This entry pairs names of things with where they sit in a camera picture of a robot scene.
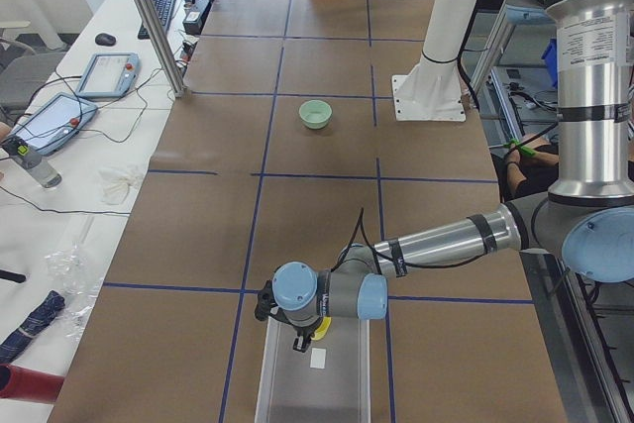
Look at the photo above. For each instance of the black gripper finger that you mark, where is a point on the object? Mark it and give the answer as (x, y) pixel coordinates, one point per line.
(301, 343)

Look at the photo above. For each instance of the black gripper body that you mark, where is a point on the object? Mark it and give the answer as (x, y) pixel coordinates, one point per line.
(300, 331)

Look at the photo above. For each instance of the yellow plastic cup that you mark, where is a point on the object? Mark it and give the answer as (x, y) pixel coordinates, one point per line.
(321, 331)

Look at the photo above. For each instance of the light green bowl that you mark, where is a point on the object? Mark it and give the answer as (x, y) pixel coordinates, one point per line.
(315, 114)

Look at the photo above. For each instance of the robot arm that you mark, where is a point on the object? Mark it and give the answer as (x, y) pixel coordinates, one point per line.
(585, 218)

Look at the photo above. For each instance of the translucent white storage box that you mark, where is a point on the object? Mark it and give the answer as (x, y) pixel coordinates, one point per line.
(330, 382)

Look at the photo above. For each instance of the white crumpled cloth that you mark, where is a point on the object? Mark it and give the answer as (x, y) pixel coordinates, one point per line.
(117, 182)

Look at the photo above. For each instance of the crumpled clear plastic wrap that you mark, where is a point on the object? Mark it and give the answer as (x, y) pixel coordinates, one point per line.
(78, 277)

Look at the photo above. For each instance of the folded dark blue umbrella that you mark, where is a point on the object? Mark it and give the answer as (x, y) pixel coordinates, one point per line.
(14, 345)

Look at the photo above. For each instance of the white side table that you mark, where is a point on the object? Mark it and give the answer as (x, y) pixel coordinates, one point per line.
(37, 221)

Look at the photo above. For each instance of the red cylindrical object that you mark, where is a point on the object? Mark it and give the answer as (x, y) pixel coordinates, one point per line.
(29, 385)

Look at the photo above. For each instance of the teach pendant with red button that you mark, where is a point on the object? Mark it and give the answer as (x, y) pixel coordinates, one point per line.
(108, 76)

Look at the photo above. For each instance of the clear spray bottle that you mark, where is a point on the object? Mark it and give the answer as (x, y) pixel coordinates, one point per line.
(31, 161)

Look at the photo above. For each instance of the black computer mouse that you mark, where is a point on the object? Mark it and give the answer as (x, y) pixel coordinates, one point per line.
(106, 40)

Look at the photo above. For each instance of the black keyboard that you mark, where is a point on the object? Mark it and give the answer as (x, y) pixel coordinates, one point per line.
(164, 10)

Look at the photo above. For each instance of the grey office chair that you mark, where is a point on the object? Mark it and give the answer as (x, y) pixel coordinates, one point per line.
(25, 75)

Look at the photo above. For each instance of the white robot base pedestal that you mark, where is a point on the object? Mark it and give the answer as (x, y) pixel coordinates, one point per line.
(431, 91)

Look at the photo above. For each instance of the grey aluminium frame post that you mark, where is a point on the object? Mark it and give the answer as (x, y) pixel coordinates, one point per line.
(150, 20)

